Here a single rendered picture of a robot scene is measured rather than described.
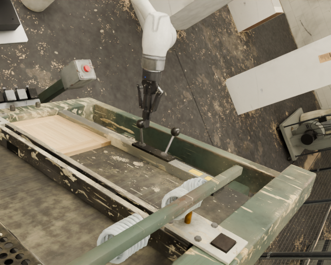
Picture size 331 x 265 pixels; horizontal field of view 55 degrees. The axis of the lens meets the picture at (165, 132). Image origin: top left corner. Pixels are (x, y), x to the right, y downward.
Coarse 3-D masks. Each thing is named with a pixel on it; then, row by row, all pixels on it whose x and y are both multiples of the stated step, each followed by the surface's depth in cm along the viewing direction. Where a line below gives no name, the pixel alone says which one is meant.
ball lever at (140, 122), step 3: (138, 120) 128; (141, 120) 128; (138, 123) 127; (141, 123) 127; (144, 123) 128; (138, 126) 128; (141, 126) 128; (141, 129) 130; (141, 132) 131; (141, 135) 131; (141, 138) 132; (141, 141) 133; (141, 144) 134; (144, 144) 134
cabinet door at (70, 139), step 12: (24, 120) 151; (36, 120) 153; (48, 120) 155; (60, 120) 158; (36, 132) 140; (48, 132) 142; (60, 132) 144; (72, 132) 146; (84, 132) 147; (48, 144) 131; (60, 144) 132; (72, 144) 134; (84, 144) 135; (96, 144) 137; (108, 144) 142
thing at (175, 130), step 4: (172, 128) 128; (176, 128) 128; (172, 132) 127; (176, 132) 127; (172, 136) 128; (176, 136) 129; (168, 144) 128; (168, 148) 128; (164, 152) 128; (164, 156) 127
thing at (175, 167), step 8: (64, 112) 164; (72, 120) 158; (80, 120) 155; (88, 120) 157; (88, 128) 151; (96, 128) 148; (104, 128) 150; (104, 136) 145; (112, 136) 142; (120, 136) 143; (112, 144) 142; (120, 144) 139; (128, 144) 136; (128, 152) 137; (136, 152) 134; (144, 152) 131; (144, 160) 132; (152, 160) 129; (160, 160) 126; (176, 160) 127; (160, 168) 127; (168, 168) 125; (176, 168) 122; (184, 168) 121; (192, 168) 122; (176, 176) 123; (184, 176) 120; (192, 176) 118; (200, 176) 117
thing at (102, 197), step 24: (0, 120) 132; (24, 144) 116; (48, 168) 109; (72, 168) 103; (72, 192) 102; (96, 192) 94; (120, 192) 93; (216, 192) 68; (120, 216) 89; (144, 216) 84; (192, 216) 81; (168, 240) 79; (192, 240) 72; (240, 240) 74
